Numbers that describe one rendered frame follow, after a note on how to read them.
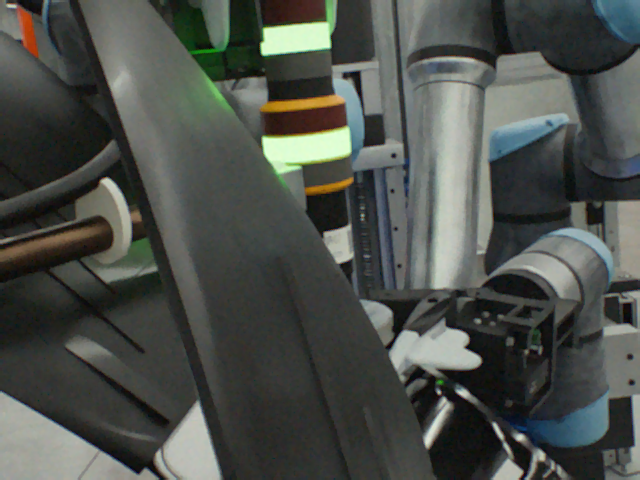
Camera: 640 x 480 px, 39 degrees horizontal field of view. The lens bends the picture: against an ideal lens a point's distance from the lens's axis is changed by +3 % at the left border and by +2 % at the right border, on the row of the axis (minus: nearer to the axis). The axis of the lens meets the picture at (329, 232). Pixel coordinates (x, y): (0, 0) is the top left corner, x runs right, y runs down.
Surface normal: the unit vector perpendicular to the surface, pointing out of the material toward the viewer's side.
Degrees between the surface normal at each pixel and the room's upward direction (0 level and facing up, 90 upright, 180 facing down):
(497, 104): 90
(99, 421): 63
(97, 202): 90
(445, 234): 69
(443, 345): 6
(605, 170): 100
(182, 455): 53
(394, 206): 90
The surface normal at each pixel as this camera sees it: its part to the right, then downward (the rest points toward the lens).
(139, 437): 0.52, -0.38
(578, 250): 0.41, -0.76
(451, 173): 0.00, -0.16
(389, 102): 0.12, 0.19
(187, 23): 0.50, 0.12
